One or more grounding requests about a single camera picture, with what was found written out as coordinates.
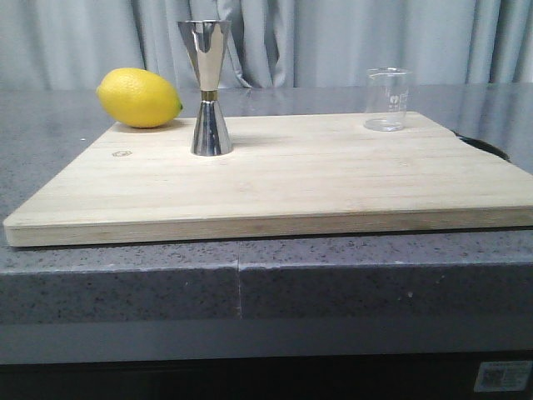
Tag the wooden cutting board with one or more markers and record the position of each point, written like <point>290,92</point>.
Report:
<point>286,175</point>

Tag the small glass beaker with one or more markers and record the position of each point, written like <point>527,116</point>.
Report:
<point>387,92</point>

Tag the grey curtain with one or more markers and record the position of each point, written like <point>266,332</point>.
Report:
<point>66,45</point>

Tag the yellow lemon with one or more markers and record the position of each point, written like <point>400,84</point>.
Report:
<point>138,98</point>

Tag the white QR label sticker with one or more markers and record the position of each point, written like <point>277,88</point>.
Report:
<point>503,376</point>

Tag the steel double jigger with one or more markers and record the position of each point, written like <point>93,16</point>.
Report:
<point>205,42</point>

